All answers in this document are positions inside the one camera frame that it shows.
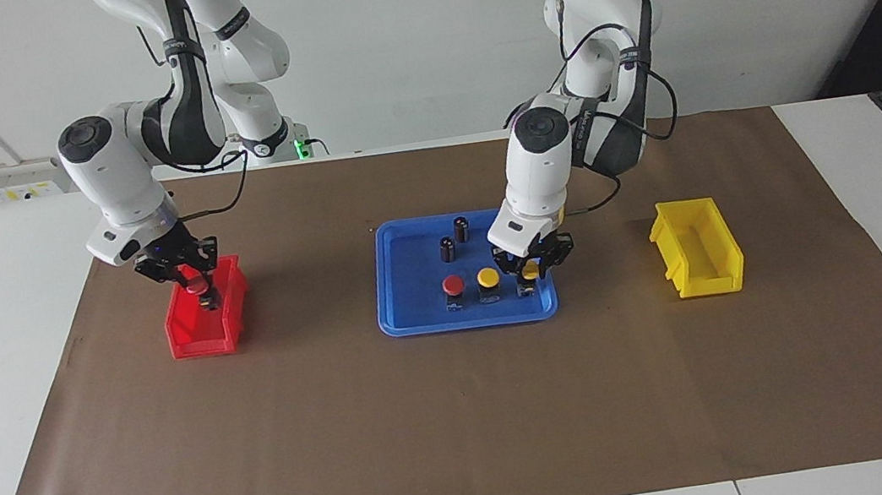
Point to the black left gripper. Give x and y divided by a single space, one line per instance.
536 256

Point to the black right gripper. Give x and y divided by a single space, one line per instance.
173 253

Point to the red push button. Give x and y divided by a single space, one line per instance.
454 285
196 286

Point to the yellow push button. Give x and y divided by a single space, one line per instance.
488 278
530 273

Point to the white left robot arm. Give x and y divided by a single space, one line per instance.
538 175

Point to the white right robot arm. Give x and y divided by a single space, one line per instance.
121 179

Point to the red plastic bin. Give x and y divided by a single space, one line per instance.
207 344

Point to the dark cylindrical capacitor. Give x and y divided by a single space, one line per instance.
448 250
462 230

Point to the blue plastic tray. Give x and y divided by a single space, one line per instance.
417 259

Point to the yellow plastic bin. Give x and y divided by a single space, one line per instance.
710 282

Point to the brown paper table mat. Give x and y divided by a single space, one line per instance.
430 419

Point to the white wall power strip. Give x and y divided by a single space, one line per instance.
15 186

